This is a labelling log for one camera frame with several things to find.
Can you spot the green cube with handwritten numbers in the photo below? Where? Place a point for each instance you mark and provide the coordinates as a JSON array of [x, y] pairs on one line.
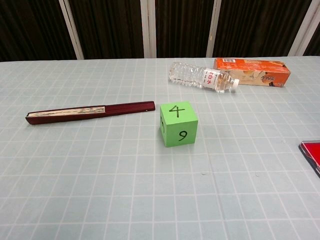
[[178, 125]]

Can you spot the folded dark red hand fan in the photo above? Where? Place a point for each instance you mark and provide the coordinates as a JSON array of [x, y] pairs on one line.
[[125, 108]]

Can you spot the clear plastic water bottle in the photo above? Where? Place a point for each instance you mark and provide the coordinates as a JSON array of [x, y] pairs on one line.
[[190, 73]]

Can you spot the light blue grid table cloth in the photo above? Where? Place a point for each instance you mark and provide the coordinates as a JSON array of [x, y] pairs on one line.
[[100, 187]]

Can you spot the orange cardboard box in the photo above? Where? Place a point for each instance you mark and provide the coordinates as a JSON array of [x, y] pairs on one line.
[[250, 66]]

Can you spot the flat red case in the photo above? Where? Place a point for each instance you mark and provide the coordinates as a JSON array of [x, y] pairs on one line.
[[312, 152]]

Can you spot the white partition post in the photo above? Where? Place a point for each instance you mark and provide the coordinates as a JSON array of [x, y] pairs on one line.
[[213, 30], [148, 30], [72, 32], [303, 30]]

